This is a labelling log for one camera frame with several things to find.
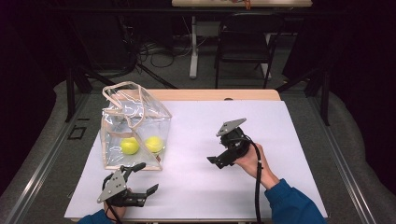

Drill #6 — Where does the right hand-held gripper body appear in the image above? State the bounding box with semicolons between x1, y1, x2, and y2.
216;117;252;169

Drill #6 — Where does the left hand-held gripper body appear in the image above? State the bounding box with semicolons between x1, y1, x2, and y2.
96;168;148;208

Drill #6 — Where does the transparent plastic bag beige trim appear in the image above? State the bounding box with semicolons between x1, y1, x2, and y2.
100;81;173;172

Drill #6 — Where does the yellow tennis ball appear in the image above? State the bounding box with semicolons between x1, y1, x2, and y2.
144;135;165;155
120;136;140;156

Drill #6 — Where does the person's right hand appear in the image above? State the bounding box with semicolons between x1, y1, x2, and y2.
233;143;269;180

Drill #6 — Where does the person's left hand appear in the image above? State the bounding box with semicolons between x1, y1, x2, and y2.
104;203;128;220

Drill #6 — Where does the wooden table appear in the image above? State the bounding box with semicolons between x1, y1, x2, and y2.
70;89;323;224

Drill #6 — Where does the wooden desk with white legs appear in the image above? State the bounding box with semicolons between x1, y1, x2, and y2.
171;0;313;80

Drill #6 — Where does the black metal stand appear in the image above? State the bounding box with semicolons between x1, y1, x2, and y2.
275;66;331;127
64;66;94;123

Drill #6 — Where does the black chair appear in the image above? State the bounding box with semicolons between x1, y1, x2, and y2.
214;12;286;91

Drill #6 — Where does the dark curtain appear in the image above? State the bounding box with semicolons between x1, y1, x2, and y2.
0;0;68;197
330;0;396;197

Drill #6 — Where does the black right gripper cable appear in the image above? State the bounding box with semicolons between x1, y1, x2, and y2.
227;134;264;224

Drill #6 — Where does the metal floor rail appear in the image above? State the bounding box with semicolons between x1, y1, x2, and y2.
0;92;92;224
309;92;377;224

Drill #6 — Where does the bundle of floor cables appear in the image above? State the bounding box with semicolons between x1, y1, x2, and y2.
136;40;192;69

